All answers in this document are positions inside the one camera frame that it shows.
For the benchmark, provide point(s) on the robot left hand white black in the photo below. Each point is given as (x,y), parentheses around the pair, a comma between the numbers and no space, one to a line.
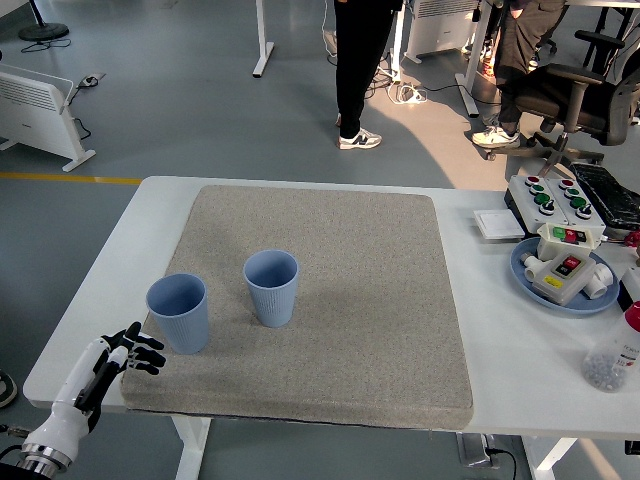
(75,385)

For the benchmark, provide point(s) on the light blue ribbed cup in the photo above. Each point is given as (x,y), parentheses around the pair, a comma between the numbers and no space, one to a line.
(180,325)
(272,305)

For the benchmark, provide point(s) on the white push-button control box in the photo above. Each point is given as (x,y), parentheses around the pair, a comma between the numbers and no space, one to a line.
(530,205)
(580,195)

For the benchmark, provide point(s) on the white panel heater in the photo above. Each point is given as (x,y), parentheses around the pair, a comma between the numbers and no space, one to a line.
(440,30)
(35,110)

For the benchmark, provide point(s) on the grey-brown mat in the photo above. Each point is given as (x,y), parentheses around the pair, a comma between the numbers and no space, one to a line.
(350,300)

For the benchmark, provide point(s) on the grey floor plug socket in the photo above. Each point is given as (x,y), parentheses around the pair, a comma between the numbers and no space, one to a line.
(90,80)

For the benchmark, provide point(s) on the black round floor stand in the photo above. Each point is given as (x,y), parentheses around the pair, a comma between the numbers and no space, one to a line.
(44,31)

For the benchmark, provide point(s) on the white desk leg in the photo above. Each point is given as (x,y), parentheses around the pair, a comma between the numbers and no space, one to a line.
(474,65)
(262,45)

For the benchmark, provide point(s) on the white table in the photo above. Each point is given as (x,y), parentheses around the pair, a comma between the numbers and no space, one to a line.
(500,350)

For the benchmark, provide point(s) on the standing person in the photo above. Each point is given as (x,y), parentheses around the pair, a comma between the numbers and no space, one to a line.
(355,60)

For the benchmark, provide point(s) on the white pipe fitting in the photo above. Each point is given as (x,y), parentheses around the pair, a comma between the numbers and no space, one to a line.
(531,267)
(600,280)

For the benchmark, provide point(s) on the blue plate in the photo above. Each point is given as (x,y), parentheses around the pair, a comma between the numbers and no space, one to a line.
(605,302)

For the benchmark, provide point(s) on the clear bottle red cap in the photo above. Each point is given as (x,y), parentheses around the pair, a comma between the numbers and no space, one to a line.
(612,355)

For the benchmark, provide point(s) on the seated person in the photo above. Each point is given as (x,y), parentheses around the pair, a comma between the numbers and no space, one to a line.
(520,45)

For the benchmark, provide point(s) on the white box black side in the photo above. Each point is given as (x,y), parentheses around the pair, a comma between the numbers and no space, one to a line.
(631,285)

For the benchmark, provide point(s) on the small red object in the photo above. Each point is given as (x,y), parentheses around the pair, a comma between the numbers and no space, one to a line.
(634,240)

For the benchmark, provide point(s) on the black office chair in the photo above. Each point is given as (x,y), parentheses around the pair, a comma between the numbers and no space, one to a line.
(590,110)

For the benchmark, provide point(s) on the white wall switch plate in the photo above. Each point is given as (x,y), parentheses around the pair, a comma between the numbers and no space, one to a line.
(497,224)

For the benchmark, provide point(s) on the grey red-button switch box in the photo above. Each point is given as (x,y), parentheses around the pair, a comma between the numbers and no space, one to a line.
(562,282)

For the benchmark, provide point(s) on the white green-red switch box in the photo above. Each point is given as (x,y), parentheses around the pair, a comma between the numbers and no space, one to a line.
(570,242)

